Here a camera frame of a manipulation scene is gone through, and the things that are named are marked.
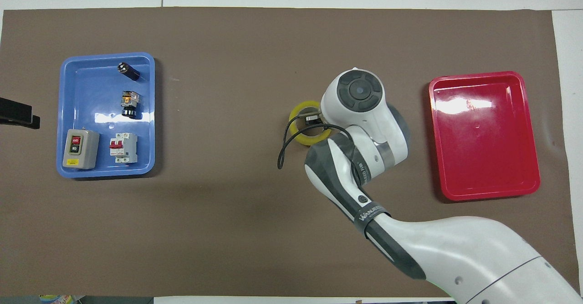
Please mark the black cylindrical push button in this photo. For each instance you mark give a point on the black cylindrical push button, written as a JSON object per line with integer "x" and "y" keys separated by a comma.
{"x": 129, "y": 71}

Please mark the yellow tape roll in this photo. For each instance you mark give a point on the yellow tape roll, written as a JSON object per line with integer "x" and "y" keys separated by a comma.
{"x": 314, "y": 139}

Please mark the white circuit breaker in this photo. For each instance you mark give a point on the white circuit breaker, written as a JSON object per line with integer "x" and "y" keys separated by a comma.
{"x": 124, "y": 148}

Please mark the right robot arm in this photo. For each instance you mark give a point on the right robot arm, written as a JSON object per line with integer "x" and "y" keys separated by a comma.
{"x": 437, "y": 245}

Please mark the blue plastic tray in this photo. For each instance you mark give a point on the blue plastic tray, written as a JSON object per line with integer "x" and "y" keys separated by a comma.
{"x": 102, "y": 126}

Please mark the red plastic tray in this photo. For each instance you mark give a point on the red plastic tray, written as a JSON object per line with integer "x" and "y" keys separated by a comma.
{"x": 485, "y": 149}

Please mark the grey switch box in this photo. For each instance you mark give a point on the grey switch box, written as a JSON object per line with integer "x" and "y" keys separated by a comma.
{"x": 82, "y": 151}

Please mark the black stand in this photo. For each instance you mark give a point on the black stand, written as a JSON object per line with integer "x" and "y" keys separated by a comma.
{"x": 16, "y": 112}

